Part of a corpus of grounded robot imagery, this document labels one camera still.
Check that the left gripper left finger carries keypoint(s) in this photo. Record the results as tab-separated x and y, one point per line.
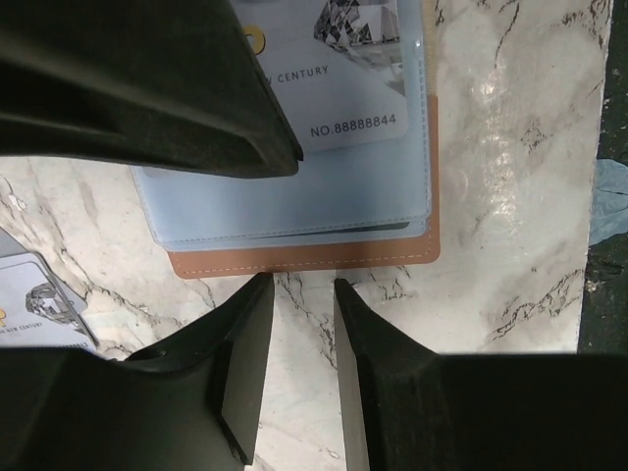
190	401

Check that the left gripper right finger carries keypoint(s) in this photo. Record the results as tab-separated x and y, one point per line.
405	407

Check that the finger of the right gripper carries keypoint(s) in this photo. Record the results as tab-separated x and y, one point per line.
164	84

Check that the pink leather card holder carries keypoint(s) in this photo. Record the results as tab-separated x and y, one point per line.
367	205

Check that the silver VIP card stack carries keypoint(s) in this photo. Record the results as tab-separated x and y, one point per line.
37	309

